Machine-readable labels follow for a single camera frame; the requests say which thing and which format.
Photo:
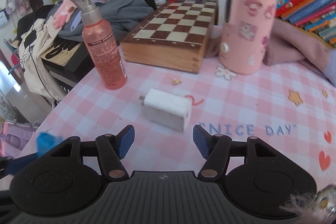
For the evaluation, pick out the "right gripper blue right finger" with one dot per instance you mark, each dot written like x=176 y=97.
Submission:
x=215 y=149

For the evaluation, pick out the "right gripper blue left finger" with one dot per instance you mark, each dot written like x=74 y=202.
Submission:
x=111 y=150

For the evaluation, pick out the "blue plastic clip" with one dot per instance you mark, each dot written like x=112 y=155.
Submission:
x=46 y=142

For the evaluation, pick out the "white charger adapter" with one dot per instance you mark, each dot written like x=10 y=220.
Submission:
x=167 y=109

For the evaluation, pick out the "pink spray bottle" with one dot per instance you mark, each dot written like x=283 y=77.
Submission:
x=101 y=44

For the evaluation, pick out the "wooden chess board box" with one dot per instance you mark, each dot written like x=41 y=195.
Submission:
x=175 y=36

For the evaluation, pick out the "pink purple cloth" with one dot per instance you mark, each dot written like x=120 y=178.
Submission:
x=288 y=44

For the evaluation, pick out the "grey clothing pile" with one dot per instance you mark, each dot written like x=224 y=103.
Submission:
x=123 y=16

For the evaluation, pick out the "pink glove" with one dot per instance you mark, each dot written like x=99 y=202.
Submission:
x=63 y=14

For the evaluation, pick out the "pink cylinder container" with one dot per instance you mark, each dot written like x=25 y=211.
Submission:
x=246 y=31

